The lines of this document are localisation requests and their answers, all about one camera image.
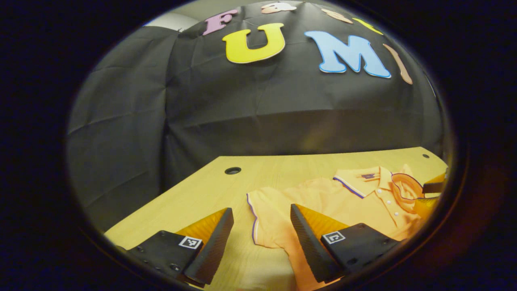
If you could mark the black backdrop cloth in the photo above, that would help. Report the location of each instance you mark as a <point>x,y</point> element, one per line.
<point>262,113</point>

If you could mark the orange T-shirt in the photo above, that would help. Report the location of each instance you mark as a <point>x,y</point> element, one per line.
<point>323,194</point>

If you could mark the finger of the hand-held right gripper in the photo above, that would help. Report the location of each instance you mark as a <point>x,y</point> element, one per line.
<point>434,187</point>
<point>426,207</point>

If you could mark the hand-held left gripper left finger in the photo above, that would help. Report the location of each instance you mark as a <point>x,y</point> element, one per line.
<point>214,246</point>

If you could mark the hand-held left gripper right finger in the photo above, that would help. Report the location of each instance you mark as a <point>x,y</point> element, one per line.
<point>309,246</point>

